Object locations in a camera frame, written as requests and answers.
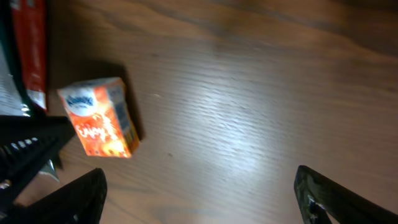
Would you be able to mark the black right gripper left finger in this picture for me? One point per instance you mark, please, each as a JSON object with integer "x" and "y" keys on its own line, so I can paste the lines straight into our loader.
{"x": 81, "y": 201}

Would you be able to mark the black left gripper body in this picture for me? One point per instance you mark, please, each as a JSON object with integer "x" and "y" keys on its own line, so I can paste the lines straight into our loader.
{"x": 27, "y": 144}

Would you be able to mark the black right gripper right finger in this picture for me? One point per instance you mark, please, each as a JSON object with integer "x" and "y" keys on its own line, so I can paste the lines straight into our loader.
{"x": 320, "y": 198}

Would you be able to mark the green white 3M glove package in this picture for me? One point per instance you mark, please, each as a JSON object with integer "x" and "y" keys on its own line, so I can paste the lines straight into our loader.
{"x": 14, "y": 98}

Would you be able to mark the orange Kleenex tissue pack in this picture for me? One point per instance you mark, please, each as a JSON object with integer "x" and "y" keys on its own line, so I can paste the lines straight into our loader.
{"x": 99, "y": 114}

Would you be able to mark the red narrow packet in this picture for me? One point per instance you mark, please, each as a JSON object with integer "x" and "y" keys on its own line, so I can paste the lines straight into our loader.
{"x": 29, "y": 19}

